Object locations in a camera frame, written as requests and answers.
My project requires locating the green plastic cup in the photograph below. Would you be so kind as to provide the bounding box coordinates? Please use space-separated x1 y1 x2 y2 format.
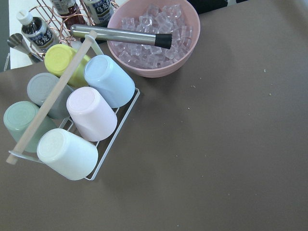
3 101 57 153

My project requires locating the copper wire bottle rack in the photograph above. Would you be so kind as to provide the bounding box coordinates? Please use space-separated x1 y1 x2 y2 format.
29 0 118 45

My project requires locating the pink plastic cup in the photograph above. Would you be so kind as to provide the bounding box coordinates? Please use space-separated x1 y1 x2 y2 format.
66 87 117 141

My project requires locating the steel muddler black tip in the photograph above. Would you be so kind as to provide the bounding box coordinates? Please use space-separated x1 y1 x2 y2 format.
70 24 172 49

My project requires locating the pink bowl of ice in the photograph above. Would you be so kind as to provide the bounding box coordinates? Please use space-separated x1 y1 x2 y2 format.
107 0 200 78

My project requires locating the blue plastic cup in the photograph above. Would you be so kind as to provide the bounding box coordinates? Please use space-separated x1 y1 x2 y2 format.
84 55 135 108

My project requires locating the dark sauce bottle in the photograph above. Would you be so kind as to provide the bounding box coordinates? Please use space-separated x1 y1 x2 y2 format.
51 0 86 29

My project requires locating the white plastic cup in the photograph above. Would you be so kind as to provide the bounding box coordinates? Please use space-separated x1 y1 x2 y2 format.
37 128 98 180

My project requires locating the yellow plastic cup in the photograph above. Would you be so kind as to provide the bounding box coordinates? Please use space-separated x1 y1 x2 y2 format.
44 44 91 88

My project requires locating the grey plastic cup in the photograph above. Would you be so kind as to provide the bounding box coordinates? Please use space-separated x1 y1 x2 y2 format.
27 73 73 119

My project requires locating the oolong tea bottle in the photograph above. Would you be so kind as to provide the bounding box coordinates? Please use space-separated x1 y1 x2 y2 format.
16 10 59 52
83 0 114 27

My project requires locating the steel jigger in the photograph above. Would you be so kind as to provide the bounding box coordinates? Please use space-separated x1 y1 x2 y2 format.
7 33 43 64

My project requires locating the white wire cup rack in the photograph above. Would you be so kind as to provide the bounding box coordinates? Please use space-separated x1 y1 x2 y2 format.
6 31 125 177

